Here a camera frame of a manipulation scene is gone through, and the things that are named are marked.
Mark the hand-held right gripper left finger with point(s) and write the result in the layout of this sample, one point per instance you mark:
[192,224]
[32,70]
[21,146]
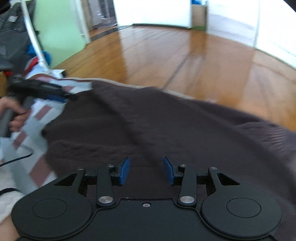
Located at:
[123,171]

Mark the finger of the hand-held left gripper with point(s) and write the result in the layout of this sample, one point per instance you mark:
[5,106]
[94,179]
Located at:
[57,98]

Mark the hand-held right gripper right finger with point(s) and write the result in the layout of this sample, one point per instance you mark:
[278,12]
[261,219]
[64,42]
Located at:
[168,171]

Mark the dark brown knit sweater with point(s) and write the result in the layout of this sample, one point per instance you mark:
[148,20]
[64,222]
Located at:
[161,125]

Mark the person's left hand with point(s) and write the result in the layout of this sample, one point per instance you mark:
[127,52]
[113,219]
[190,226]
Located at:
[18,120]

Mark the checked mat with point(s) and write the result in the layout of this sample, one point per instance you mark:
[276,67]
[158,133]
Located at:
[42,113]

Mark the blue and red cloth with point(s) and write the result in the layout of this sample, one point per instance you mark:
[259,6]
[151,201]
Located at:
[47,56]

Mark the white pole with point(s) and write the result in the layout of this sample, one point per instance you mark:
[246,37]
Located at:
[34,39]

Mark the dark grey striped cloth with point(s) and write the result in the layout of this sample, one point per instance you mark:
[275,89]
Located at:
[11,32]

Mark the green panel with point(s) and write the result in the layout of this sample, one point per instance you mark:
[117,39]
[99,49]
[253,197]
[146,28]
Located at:
[60,30]

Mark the small cardboard box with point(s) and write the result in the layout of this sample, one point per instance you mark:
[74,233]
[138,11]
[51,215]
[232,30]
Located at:
[198,16]

